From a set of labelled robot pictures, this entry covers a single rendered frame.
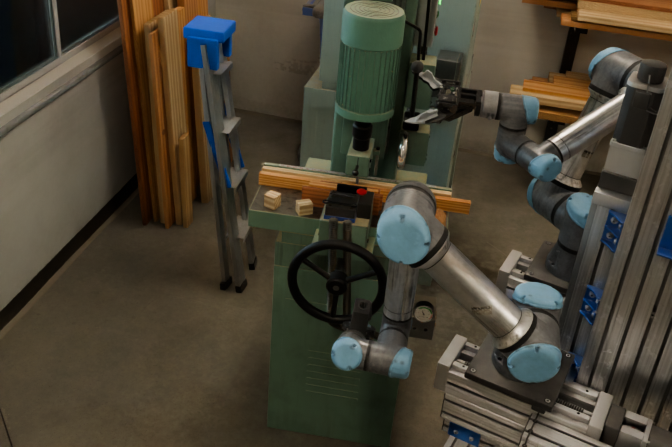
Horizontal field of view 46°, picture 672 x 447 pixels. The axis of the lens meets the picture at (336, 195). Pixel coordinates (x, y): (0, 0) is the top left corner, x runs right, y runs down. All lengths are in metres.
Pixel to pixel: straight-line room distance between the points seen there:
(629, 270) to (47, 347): 2.23
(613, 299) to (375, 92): 0.84
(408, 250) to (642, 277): 0.62
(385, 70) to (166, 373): 1.53
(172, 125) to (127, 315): 0.89
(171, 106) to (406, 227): 2.20
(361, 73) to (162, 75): 1.58
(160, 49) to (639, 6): 2.24
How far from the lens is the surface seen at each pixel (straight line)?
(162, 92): 3.71
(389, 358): 1.95
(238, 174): 3.41
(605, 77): 2.40
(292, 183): 2.52
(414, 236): 1.68
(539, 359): 1.85
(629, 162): 2.01
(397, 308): 2.00
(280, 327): 2.66
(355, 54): 2.24
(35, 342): 3.41
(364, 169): 2.41
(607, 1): 4.13
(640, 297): 2.08
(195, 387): 3.13
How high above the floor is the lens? 2.18
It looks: 30 degrees down
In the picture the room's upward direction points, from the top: 5 degrees clockwise
